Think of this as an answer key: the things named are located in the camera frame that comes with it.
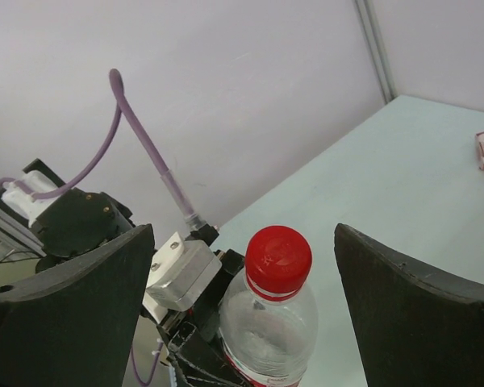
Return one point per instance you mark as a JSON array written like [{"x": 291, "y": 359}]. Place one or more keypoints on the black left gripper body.
[{"x": 192, "y": 337}]

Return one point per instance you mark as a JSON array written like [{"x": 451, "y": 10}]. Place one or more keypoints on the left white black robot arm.
[{"x": 78, "y": 223}]

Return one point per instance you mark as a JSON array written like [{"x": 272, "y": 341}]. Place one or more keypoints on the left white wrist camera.
[{"x": 180, "y": 272}]

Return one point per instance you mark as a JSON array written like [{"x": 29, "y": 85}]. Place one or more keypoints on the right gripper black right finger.
[{"x": 415, "y": 324}]

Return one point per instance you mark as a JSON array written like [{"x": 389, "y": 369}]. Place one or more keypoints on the red bottle cap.
[{"x": 278, "y": 260}]

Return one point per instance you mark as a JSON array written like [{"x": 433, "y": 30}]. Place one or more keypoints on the red-labelled clear water bottle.
[{"x": 268, "y": 343}]

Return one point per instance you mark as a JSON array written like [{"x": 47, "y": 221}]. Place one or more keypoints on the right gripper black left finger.
[{"x": 73, "y": 324}]

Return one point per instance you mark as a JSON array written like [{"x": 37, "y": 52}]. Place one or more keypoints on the left aluminium frame post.
[{"x": 377, "y": 50}]

